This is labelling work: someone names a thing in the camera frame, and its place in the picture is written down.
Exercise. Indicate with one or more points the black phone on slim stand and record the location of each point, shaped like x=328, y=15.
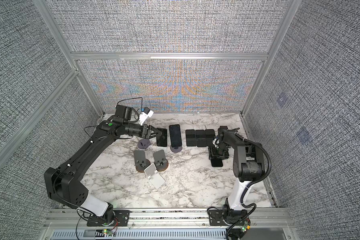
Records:
x=162, y=139

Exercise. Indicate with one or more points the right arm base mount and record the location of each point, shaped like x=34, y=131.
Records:
x=219, y=217

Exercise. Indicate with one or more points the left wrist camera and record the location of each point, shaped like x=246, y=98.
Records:
x=144, y=115

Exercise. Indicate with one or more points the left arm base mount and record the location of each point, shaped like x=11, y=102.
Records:
x=114, y=217

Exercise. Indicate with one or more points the wooden base stand left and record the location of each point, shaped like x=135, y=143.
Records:
x=141, y=162

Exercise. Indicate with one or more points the wooden base stand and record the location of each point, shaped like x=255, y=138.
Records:
x=141, y=162
x=160, y=162

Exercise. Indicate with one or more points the black phone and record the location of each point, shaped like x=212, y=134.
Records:
x=162, y=139
x=201, y=138
x=175, y=135
x=191, y=140
x=210, y=136
x=216, y=162

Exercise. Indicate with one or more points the aluminium front rail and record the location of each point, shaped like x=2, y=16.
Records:
x=176, y=218

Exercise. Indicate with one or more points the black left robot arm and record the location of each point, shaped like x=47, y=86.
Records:
x=64, y=184

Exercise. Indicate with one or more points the black phone on purple stand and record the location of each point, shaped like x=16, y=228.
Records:
x=175, y=135

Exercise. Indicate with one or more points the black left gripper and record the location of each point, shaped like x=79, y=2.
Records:
x=147, y=136

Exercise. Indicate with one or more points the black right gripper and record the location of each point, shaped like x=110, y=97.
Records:
x=213, y=153

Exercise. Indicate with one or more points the white slotted cable duct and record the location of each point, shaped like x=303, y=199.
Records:
x=140, y=234

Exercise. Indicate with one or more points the white phone stand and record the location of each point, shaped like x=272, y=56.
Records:
x=154, y=177

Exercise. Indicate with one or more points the wooden base stand right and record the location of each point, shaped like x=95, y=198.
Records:
x=160, y=162

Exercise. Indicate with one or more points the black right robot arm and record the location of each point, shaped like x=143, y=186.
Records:
x=248, y=167

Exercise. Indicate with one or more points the purple left phone stand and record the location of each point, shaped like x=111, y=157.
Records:
x=143, y=144

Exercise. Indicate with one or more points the purple round phone stand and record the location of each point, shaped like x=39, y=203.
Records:
x=176, y=149

